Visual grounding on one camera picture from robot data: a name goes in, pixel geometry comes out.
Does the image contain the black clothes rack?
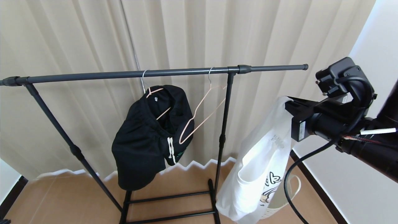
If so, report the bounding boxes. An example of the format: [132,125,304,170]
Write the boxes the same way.
[0,64,309,224]

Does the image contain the pink clothes hanger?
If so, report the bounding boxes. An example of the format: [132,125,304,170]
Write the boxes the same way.
[141,70,172,121]
[179,67,228,145]

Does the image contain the black shorts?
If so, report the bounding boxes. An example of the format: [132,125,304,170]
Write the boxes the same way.
[111,85,195,191]

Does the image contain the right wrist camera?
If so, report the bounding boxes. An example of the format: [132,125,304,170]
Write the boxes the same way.
[315,57,377,109]

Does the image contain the white laundry basket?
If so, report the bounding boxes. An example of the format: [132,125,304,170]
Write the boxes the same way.
[261,174,301,220]

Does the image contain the beige curtain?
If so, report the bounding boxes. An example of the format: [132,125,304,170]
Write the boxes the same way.
[0,0,377,181]

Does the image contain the white printed tank top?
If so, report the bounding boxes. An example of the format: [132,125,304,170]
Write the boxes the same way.
[216,96,294,224]

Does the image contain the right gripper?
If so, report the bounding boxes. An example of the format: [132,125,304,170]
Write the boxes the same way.
[291,102,352,142]

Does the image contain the black cable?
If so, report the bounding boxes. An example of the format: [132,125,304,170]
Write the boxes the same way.
[284,118,367,224]

